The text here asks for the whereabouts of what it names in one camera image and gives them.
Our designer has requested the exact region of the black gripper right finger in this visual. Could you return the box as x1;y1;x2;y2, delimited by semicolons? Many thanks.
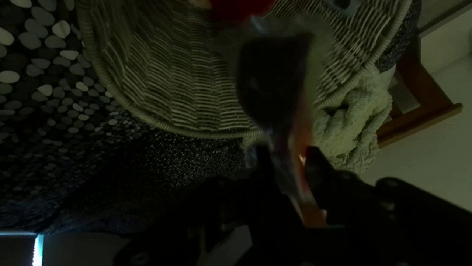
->
303;144;353;222

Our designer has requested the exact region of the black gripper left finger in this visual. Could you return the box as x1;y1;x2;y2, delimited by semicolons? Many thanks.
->
244;141;292;233

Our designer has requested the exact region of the dark orange soft object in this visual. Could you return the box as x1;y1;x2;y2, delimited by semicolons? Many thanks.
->
235;29;331;228

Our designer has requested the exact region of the red object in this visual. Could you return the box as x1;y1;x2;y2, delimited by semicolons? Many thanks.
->
205;0;278;21

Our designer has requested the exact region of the green wicker laundry basket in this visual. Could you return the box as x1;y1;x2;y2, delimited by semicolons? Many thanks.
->
74;0;416;140

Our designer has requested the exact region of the white fluffy towel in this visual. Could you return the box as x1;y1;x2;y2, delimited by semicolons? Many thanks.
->
242;60;396;174

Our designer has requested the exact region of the window with dark blind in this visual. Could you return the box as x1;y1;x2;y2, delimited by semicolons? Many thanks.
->
0;230;49;266

